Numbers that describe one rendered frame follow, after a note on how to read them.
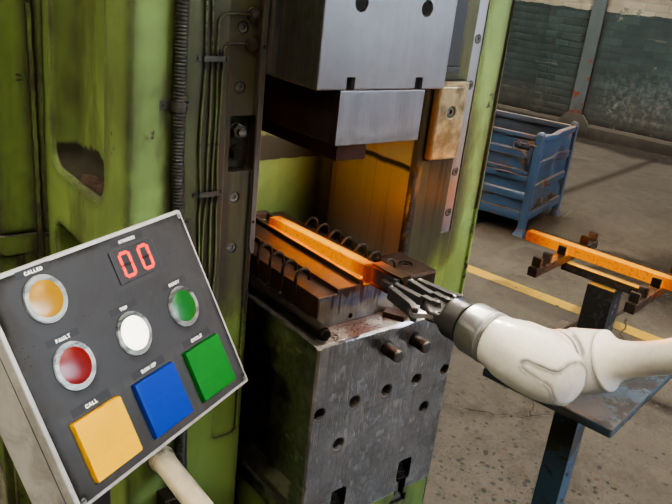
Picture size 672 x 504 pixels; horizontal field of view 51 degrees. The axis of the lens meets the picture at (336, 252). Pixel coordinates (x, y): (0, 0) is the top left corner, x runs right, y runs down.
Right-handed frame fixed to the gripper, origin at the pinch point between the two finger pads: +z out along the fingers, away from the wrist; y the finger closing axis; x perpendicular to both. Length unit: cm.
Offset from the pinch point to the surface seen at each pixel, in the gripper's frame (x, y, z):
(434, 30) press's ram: 45.1, 7.7, 5.5
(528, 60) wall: -26, 671, 479
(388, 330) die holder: -10.9, 1.2, -0.7
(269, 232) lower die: -2.9, -3.3, 36.3
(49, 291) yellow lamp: 15, -65, -10
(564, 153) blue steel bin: -53, 364, 202
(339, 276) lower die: -2.8, -3.8, 10.1
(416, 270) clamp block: -3.8, 15.1, 7.3
